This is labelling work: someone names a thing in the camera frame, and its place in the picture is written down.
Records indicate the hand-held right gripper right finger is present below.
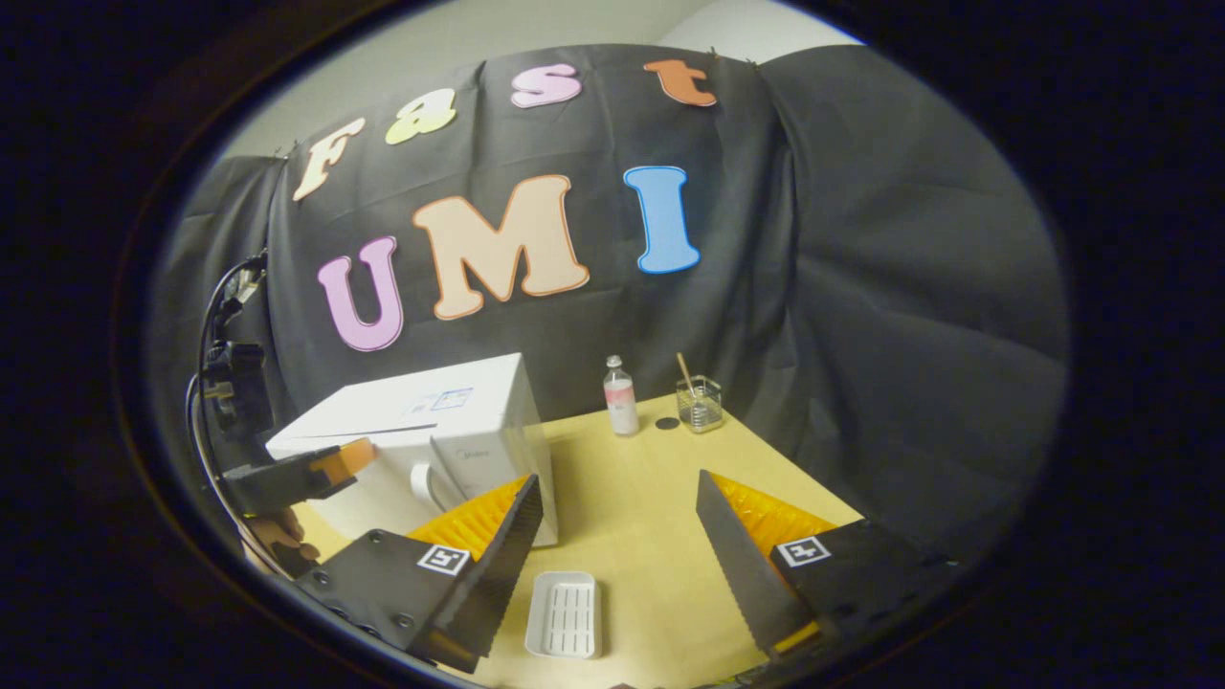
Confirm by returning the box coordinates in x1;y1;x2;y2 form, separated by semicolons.
695;469;963;661

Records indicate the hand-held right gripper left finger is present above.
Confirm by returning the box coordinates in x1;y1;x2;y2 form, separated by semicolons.
292;474;545;673

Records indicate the white rectangular dish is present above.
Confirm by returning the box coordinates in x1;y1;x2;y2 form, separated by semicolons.
523;571;603;660

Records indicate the white microwave oven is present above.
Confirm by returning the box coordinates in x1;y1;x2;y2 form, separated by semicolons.
265;352;559;548

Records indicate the square glass jar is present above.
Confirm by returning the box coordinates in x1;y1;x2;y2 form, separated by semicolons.
676;375;725;434

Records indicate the small bottle with pink label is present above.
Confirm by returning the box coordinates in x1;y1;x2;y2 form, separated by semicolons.
603;355;640;437

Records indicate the black backdrop cloth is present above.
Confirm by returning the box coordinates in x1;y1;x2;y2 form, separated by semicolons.
148;43;1071;566

